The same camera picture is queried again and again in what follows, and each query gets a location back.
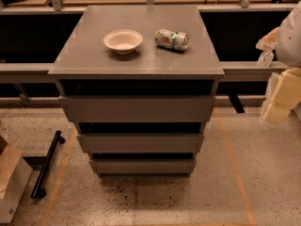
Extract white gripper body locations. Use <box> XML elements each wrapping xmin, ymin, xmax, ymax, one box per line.
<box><xmin>256</xmin><ymin>27</ymin><xmax>279</xmax><ymax>51</ymax></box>

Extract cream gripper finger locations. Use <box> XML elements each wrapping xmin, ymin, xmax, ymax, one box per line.
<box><xmin>260</xmin><ymin>73</ymin><xmax>279</xmax><ymax>116</ymax></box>
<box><xmin>261</xmin><ymin>68</ymin><xmax>301</xmax><ymax>124</ymax></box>

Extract grey bottom drawer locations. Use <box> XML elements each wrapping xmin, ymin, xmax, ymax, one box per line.
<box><xmin>89</xmin><ymin>159</ymin><xmax>196</xmax><ymax>174</ymax></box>

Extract grey drawer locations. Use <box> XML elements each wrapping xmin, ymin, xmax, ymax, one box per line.
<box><xmin>89</xmin><ymin>159</ymin><xmax>196</xmax><ymax>174</ymax></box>
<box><xmin>59</xmin><ymin>96</ymin><xmax>214</xmax><ymax>122</ymax></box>
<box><xmin>77</xmin><ymin>134</ymin><xmax>204</xmax><ymax>153</ymax></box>

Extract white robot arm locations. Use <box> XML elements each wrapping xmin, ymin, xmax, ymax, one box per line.
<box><xmin>256</xmin><ymin>2</ymin><xmax>301</xmax><ymax>124</ymax></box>

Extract grey drawer cabinet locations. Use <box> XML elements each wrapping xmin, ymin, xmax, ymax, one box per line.
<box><xmin>47</xmin><ymin>5</ymin><xmax>226</xmax><ymax>178</ymax></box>

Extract grey middle drawer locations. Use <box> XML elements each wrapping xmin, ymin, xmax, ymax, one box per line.
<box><xmin>77</xmin><ymin>134</ymin><xmax>204</xmax><ymax>153</ymax></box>

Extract grey top drawer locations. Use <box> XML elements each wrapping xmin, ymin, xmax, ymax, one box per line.
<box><xmin>59</xmin><ymin>96</ymin><xmax>214</xmax><ymax>122</ymax></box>

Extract clear sanitizer bottle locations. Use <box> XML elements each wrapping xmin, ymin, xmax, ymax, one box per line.
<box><xmin>257</xmin><ymin>50</ymin><xmax>274</xmax><ymax>68</ymax></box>

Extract crushed green soda can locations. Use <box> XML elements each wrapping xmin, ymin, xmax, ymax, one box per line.
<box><xmin>155</xmin><ymin>29</ymin><xmax>189</xmax><ymax>51</ymax></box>

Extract beige paper bowl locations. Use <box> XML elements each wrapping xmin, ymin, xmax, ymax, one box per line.
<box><xmin>103</xmin><ymin>29</ymin><xmax>143</xmax><ymax>55</ymax></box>

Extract black metal bar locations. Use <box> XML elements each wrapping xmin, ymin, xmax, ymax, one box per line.
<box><xmin>31</xmin><ymin>130</ymin><xmax>65</xmax><ymax>199</ymax></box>

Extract cardboard box on left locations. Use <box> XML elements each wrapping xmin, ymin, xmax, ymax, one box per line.
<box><xmin>0</xmin><ymin>137</ymin><xmax>33</xmax><ymax>223</ymax></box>

